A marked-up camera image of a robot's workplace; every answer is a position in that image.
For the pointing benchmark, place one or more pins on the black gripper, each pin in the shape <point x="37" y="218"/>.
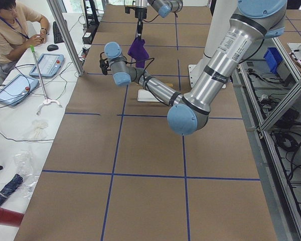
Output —
<point x="140" y="13"/>

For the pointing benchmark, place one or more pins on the purple towel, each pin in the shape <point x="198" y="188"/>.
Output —
<point x="138" y="52"/>

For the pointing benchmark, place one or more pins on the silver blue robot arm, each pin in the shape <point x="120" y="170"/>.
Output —
<point x="162" y="7"/>
<point x="237" y="24"/>

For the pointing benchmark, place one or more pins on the white wooden towel rack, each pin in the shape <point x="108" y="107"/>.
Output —
<point x="150" y="96"/>

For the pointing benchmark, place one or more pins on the black keyboard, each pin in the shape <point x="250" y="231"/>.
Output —
<point x="57" y="34"/>

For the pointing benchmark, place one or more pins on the black computer mouse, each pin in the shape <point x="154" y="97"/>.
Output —
<point x="52" y="47"/>

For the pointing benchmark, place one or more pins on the far teach pendant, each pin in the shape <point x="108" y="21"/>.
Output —
<point x="50" y="64"/>

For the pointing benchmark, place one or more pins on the teach pendant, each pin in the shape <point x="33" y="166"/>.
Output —
<point x="50" y="64"/>
<point x="17" y="90"/>

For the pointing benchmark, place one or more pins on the metal reacher stick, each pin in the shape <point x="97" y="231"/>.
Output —
<point x="47" y="100"/>

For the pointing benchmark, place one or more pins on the seated person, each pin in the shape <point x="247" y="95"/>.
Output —
<point x="14" y="33"/>

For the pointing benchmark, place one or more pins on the blue storage bin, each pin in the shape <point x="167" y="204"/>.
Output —
<point x="273" y="58"/>

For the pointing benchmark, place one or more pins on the white crumpled cloth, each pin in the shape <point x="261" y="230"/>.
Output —
<point x="36" y="131"/>

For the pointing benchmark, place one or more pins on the near teach pendant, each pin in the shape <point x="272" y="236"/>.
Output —
<point x="17" y="90"/>

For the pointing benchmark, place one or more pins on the clear plastic wrap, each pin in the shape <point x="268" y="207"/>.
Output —
<point x="26" y="169"/>

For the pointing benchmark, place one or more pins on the folded blue umbrella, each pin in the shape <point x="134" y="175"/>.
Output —
<point x="10" y="188"/>

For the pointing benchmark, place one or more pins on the red bottle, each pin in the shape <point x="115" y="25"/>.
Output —
<point x="10" y="218"/>

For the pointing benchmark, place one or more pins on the aluminium frame post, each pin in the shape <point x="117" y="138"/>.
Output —
<point x="58" y="16"/>

